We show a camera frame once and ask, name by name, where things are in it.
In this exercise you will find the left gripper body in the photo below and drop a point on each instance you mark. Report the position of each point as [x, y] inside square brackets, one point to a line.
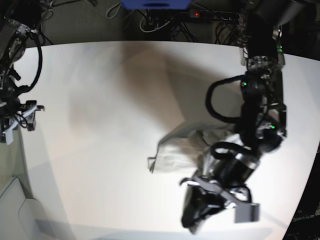
[198, 206]

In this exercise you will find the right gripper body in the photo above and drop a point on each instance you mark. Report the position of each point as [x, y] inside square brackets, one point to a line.
[28, 121]

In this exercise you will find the grey t-shirt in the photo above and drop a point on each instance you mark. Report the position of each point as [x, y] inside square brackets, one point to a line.
[182, 149]

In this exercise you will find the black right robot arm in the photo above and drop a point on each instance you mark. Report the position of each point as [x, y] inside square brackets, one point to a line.
[19, 21]

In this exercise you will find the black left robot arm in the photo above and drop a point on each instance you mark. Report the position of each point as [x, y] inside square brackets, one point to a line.
[220, 182]

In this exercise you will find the grey side table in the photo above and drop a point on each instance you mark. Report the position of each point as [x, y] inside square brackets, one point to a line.
[17, 221]

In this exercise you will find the blue box at top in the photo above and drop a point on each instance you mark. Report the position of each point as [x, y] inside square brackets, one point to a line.
[155, 4]

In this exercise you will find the black power strip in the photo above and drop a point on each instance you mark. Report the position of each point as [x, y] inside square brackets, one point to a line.
[208, 16]

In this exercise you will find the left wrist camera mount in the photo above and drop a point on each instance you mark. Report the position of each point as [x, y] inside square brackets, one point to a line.
[238, 197]

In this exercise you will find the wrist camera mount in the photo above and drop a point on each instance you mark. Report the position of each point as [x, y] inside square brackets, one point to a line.
[10, 117]
[238, 197]

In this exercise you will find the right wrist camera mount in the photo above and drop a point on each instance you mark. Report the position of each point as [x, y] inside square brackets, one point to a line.
[10, 117]

